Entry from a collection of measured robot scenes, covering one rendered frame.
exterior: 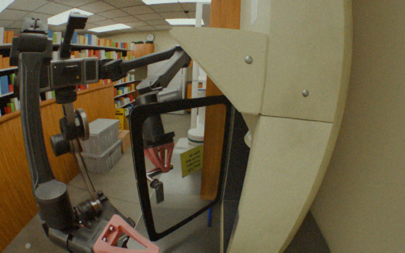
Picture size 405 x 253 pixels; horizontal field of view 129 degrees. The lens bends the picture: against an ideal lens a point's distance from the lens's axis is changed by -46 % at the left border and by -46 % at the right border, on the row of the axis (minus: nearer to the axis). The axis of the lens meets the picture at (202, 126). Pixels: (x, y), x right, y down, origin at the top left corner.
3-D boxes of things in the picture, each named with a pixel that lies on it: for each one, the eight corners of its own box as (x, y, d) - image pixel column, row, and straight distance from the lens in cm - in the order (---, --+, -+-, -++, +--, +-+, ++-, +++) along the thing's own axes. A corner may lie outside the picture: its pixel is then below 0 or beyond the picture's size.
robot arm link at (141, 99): (137, 98, 53) (131, 95, 47) (160, 92, 51) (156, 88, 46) (142, 121, 51) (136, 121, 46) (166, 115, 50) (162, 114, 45)
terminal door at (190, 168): (219, 201, 70) (232, 93, 52) (150, 243, 57) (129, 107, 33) (218, 200, 70) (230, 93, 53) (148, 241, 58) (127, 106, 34)
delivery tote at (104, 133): (122, 139, 295) (120, 119, 284) (101, 156, 250) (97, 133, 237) (101, 136, 317) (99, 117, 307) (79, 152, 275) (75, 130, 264)
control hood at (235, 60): (235, 86, 53) (237, 52, 53) (261, 116, 22) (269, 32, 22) (196, 84, 53) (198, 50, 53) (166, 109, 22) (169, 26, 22)
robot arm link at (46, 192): (73, 210, 46) (40, 222, 45) (61, 164, 40) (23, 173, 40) (97, 241, 37) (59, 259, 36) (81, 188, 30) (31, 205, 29)
